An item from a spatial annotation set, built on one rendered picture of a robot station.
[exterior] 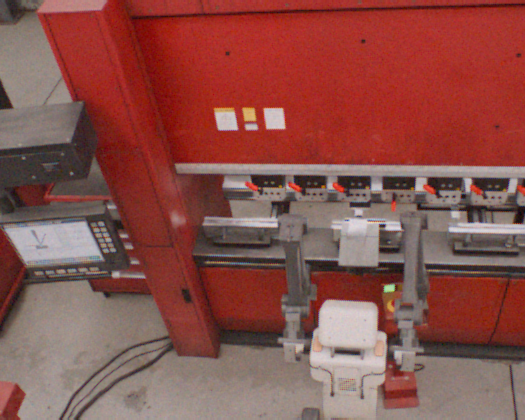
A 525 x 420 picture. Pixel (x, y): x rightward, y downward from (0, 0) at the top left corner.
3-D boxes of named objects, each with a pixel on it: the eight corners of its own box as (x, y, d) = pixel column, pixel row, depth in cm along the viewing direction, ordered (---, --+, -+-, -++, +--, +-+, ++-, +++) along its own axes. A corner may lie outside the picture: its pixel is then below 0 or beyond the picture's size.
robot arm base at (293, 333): (276, 342, 234) (307, 344, 232) (277, 320, 235) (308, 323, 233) (280, 340, 243) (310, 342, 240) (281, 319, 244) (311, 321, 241)
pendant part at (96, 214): (31, 278, 267) (-4, 223, 242) (37, 257, 276) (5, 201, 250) (129, 270, 264) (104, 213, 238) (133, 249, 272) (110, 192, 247)
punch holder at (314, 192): (295, 201, 291) (292, 175, 279) (297, 188, 296) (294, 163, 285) (327, 201, 288) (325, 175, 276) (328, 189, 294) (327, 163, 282)
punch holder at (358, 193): (338, 201, 287) (337, 176, 275) (339, 189, 293) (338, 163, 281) (370, 202, 284) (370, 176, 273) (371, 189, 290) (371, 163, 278)
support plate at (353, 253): (338, 266, 284) (338, 264, 283) (341, 224, 302) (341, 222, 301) (377, 267, 281) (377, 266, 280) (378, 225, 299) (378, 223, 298)
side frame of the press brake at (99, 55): (178, 356, 375) (35, 12, 211) (206, 250, 433) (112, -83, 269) (217, 359, 370) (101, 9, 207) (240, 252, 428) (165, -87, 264)
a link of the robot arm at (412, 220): (397, 207, 235) (423, 208, 231) (402, 211, 247) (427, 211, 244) (393, 325, 230) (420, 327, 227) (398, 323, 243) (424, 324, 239)
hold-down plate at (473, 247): (454, 253, 296) (454, 249, 294) (453, 244, 299) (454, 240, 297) (518, 255, 290) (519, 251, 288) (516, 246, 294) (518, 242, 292)
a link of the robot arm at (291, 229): (273, 233, 215) (301, 234, 213) (279, 210, 225) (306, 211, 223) (282, 321, 241) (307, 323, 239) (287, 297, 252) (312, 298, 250)
